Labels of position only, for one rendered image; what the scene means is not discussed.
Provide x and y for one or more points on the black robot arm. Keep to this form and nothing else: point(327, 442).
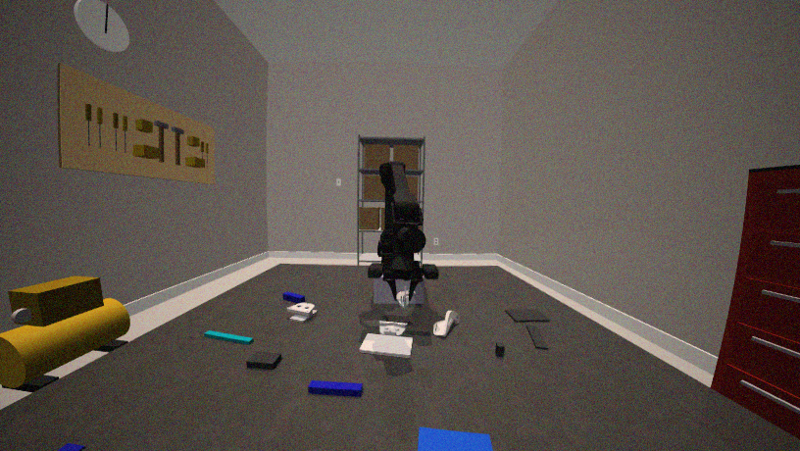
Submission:
point(403, 215)

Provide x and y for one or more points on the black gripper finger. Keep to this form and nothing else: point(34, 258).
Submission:
point(413, 285)
point(392, 284)

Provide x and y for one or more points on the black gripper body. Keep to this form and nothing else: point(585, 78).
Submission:
point(375, 270)

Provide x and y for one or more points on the cyan flat bar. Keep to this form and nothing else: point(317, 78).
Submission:
point(229, 337)

